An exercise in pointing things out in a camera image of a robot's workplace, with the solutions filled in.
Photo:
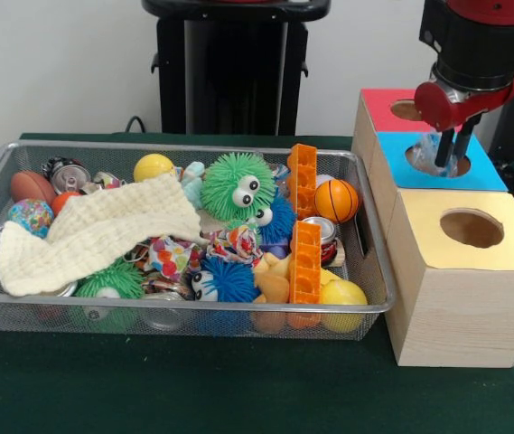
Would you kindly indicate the orange plastic building block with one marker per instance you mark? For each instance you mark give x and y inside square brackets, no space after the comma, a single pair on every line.
[302,181]
[306,267]

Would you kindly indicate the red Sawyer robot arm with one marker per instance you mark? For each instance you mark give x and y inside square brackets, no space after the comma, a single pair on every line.
[478,40]

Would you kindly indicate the colourful globe ball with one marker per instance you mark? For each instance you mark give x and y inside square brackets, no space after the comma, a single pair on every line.
[30,217]

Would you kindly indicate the wooden box with three holes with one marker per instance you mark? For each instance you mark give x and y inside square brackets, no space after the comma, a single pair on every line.
[464,316]

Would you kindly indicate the silver mesh bin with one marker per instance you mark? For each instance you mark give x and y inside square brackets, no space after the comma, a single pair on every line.
[21,316]

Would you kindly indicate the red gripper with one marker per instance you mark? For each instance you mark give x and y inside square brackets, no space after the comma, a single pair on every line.
[442,106]

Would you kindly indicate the green spiky toy with eyes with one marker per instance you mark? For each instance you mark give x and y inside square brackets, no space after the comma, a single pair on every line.
[220,181]

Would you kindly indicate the crushed clear plastic packet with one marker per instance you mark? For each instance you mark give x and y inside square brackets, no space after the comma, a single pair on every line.
[423,151]

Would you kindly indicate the yellow ball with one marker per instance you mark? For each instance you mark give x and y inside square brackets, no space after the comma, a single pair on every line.
[152,167]
[344,294]

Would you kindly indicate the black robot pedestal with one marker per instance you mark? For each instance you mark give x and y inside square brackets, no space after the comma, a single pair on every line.
[238,68]

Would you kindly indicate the dark green table cloth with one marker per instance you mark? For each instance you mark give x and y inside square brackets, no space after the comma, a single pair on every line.
[238,384]

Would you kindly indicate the orange toy basketball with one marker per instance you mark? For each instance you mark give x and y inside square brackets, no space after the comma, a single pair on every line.
[335,201]

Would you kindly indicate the blue spiky toy with eyes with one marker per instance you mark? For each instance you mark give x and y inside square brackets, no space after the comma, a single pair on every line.
[229,278]

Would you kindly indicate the cream knitted cloth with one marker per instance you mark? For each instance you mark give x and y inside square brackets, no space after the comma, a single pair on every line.
[103,226]

